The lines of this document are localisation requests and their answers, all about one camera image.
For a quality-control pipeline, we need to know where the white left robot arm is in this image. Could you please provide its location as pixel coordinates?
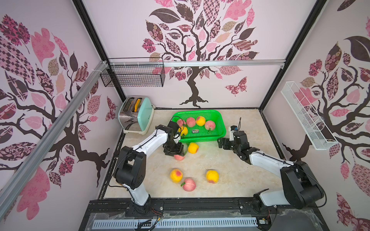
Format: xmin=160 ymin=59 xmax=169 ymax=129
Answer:
xmin=113 ymin=121 xmax=184 ymax=207

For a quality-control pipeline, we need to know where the aluminium frame bar back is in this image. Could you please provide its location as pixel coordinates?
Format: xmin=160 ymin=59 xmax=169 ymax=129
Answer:
xmin=110 ymin=59 xmax=286 ymax=67

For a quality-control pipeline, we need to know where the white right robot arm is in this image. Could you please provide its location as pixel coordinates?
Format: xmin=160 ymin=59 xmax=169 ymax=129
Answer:
xmin=217 ymin=138 xmax=326 ymax=209

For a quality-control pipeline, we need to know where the yellow red peach front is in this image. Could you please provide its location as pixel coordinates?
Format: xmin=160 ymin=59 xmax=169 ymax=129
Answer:
xmin=170 ymin=168 xmax=183 ymax=183

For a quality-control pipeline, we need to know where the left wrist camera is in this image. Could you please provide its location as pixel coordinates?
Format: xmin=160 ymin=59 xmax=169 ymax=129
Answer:
xmin=168 ymin=121 xmax=181 ymax=139

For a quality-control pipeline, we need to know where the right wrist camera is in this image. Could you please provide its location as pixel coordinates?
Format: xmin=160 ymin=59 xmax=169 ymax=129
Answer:
xmin=229 ymin=125 xmax=244 ymax=141

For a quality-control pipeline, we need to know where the aluminium frame bar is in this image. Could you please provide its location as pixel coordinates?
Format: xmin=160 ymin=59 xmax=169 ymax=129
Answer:
xmin=1 ymin=61 xmax=108 ymax=220
xmin=110 ymin=59 xmax=286 ymax=67

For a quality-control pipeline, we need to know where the small pink peach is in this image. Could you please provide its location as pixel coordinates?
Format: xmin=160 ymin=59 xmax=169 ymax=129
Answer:
xmin=204 ymin=120 xmax=216 ymax=131

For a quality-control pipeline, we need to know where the white vented cable duct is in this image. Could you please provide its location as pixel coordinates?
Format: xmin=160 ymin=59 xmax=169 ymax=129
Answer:
xmin=92 ymin=217 xmax=258 ymax=231

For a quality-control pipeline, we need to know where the yellow peach with red blush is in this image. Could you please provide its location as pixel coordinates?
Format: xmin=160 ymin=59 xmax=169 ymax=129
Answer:
xmin=196 ymin=116 xmax=206 ymax=127

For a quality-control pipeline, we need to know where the white wire wall shelf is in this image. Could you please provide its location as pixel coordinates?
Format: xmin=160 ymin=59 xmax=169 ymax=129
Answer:
xmin=281 ymin=81 xmax=339 ymax=151

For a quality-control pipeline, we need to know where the black wire wall basket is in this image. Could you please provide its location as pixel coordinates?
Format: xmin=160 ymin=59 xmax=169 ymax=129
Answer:
xmin=100 ymin=56 xmax=165 ymax=87

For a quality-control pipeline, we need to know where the pink peach front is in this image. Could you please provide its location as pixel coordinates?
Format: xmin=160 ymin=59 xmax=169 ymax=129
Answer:
xmin=181 ymin=178 xmax=196 ymax=192

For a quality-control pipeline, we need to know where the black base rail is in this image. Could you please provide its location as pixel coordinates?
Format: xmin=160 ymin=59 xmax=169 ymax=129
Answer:
xmin=79 ymin=197 xmax=329 ymax=231

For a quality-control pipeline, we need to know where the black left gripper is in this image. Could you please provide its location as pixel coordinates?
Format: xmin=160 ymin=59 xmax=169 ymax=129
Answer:
xmin=162 ymin=139 xmax=183 ymax=157

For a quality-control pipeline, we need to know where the green plastic basket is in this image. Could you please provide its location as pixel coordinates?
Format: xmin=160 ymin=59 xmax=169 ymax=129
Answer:
xmin=171 ymin=110 xmax=226 ymax=143

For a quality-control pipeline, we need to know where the aluminium frame bar left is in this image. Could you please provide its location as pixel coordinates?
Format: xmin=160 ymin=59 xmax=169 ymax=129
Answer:
xmin=1 ymin=61 xmax=108 ymax=220

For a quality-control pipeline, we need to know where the mint green toaster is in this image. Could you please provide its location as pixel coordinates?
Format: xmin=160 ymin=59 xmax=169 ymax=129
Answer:
xmin=118 ymin=96 xmax=156 ymax=135

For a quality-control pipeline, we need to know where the large pink peach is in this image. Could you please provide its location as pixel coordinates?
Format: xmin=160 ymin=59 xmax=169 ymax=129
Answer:
xmin=186 ymin=117 xmax=196 ymax=128

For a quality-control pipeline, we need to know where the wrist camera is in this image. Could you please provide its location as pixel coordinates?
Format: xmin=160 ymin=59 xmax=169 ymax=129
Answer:
xmin=168 ymin=121 xmax=181 ymax=139
xmin=229 ymin=125 xmax=244 ymax=141

